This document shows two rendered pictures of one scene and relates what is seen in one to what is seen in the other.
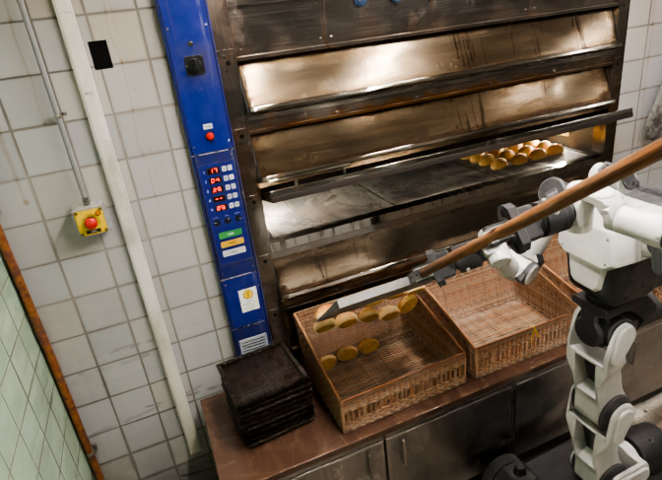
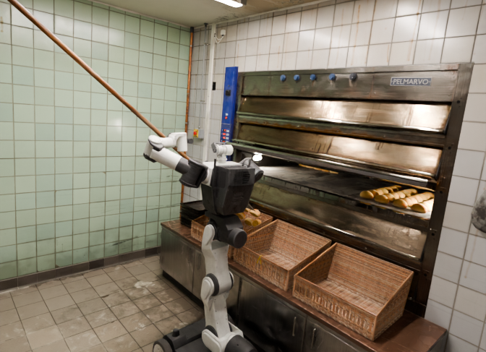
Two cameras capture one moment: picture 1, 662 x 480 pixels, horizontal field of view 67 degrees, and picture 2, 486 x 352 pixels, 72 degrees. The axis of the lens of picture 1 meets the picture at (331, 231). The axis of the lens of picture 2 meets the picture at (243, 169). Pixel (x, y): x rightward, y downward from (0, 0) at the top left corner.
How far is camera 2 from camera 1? 2.87 m
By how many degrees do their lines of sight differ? 65
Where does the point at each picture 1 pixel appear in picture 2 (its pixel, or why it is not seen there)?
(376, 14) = (288, 84)
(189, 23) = (230, 79)
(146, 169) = (213, 123)
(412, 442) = (202, 261)
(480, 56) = (330, 114)
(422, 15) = (307, 87)
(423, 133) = (295, 145)
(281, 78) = (252, 103)
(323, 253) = not seen: hidden behind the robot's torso
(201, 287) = not seen: hidden behind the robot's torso
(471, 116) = (322, 146)
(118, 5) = (220, 72)
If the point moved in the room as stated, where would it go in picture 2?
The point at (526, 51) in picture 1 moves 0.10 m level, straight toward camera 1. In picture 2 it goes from (360, 118) to (346, 116)
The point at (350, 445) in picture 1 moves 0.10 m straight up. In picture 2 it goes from (186, 238) to (186, 227)
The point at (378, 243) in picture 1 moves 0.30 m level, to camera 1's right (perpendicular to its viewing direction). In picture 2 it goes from (270, 193) to (286, 202)
